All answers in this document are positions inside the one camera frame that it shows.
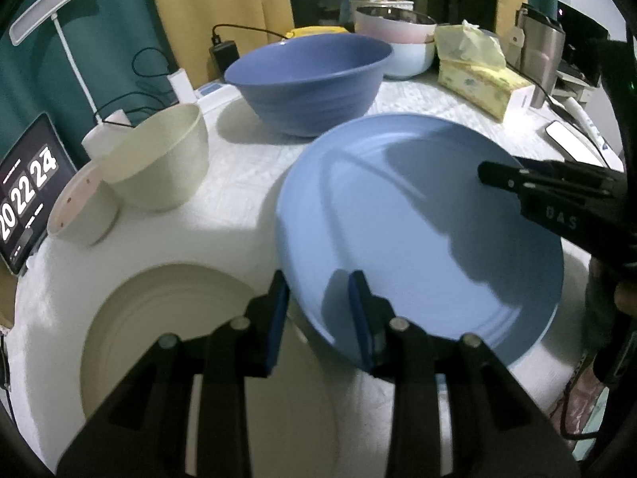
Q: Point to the steel thermos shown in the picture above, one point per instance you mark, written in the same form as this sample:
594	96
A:
540	59

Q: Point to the white storage basket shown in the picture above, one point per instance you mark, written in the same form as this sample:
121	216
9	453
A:
393	5

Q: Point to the beige plate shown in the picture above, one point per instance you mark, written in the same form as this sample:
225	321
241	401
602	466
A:
149	308

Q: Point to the yellow wipes packet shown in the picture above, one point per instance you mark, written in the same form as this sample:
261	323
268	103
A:
318	31

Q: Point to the white small box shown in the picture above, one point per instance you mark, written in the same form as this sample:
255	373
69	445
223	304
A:
520	104

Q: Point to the white power strip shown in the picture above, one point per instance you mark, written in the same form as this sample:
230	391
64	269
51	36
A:
216	95

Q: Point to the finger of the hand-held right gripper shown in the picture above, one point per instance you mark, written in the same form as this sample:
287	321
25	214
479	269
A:
502	175

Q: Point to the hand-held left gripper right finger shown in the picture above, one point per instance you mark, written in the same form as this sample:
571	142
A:
358	318

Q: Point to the black charger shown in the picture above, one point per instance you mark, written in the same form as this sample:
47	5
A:
224	55

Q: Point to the yellow tissue pack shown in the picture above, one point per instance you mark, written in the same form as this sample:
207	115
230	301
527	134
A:
473	74

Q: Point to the black electronic device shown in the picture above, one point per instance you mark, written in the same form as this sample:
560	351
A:
582	35

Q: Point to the white charger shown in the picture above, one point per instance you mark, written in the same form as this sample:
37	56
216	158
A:
181	87

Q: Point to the person's right hand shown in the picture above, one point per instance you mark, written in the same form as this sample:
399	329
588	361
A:
627	298

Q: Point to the light blue plate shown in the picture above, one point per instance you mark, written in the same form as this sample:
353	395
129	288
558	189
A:
423	209

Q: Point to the cardboard box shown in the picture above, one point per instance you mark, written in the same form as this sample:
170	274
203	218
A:
6	303

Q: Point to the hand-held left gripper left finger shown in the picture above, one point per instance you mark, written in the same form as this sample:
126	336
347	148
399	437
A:
278	318

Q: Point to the tablet showing clock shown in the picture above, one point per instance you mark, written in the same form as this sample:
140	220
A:
30	194

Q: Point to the beige bowl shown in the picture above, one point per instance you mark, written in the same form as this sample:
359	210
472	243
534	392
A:
159	169

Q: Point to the pale pink bowl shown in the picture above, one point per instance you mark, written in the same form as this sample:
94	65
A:
383	30

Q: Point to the large dark blue bowl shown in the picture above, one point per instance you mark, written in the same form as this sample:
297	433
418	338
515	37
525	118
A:
308	89

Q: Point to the white bowl pink inside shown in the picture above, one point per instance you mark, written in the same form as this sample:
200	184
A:
89	219

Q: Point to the white desk lamp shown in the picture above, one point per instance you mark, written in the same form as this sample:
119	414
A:
50	5

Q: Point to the black smartphone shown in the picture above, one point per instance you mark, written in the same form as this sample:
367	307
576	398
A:
572	142

